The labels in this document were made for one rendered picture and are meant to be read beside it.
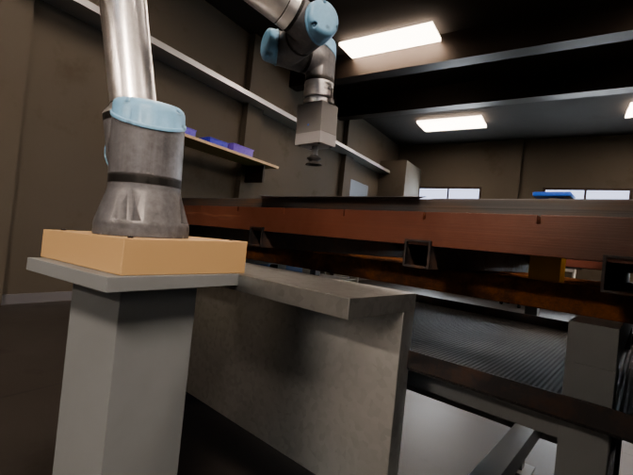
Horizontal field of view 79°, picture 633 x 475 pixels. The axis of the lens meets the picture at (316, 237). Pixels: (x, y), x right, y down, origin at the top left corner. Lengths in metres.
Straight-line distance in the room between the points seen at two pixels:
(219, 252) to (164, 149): 0.19
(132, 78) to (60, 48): 3.36
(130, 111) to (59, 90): 3.43
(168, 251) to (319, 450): 0.48
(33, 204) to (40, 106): 0.81
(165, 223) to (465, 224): 0.49
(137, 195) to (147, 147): 0.08
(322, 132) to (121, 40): 0.45
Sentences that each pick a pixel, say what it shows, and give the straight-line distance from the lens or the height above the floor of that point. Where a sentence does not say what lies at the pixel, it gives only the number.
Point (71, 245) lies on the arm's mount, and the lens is 0.71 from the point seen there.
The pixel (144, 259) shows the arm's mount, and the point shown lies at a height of 0.70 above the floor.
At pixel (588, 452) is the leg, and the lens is 0.73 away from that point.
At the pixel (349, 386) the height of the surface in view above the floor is 0.49.
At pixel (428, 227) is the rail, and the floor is 0.80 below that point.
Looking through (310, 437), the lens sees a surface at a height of 0.36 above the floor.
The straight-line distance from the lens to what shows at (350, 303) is 0.54.
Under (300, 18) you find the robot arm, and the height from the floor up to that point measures 1.20.
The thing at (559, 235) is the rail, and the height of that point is 0.80.
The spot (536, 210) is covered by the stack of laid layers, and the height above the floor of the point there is 0.84.
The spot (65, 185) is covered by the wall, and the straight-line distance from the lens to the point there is 4.03.
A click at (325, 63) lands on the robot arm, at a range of 1.04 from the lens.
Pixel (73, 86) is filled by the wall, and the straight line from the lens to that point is 4.17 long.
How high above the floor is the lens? 0.75
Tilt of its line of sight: 1 degrees up
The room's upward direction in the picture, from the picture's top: 6 degrees clockwise
